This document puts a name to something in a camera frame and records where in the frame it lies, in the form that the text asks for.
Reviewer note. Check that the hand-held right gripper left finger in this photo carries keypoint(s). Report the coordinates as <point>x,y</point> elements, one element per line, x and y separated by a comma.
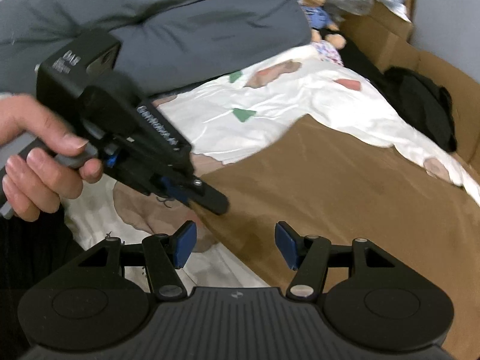
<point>185,243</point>

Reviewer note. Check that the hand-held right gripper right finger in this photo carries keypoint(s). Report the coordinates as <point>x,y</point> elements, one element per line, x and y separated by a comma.
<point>285,245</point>

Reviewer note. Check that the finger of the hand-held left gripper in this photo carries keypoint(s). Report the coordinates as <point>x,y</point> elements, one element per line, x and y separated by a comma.
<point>212,198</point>

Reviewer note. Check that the brown printed t-shirt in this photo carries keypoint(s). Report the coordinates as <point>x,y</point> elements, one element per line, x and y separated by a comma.
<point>337,195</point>

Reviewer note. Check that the crumpled black clothes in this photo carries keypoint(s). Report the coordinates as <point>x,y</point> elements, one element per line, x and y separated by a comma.
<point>420,101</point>

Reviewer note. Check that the person's left hand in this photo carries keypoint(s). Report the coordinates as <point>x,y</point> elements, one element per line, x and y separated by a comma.
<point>33,187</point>

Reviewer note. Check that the grey padded duvet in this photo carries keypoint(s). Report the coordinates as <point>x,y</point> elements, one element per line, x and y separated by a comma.
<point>168,15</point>

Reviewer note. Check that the white bear print blanket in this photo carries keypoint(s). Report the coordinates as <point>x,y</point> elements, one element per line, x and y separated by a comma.
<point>300,97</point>

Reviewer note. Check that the colourful patterned cloth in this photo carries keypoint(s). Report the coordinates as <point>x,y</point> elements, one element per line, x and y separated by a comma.
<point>330,54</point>

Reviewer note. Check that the flat black cloth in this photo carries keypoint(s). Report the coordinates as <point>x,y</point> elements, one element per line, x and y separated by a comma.
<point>356,60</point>

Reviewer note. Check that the teddy bear in blue shirt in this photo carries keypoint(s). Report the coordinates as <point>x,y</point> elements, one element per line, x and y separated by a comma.
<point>318,15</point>

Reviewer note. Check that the brown cardboard sheet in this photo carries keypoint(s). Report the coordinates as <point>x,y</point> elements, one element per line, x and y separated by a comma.
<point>412,56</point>

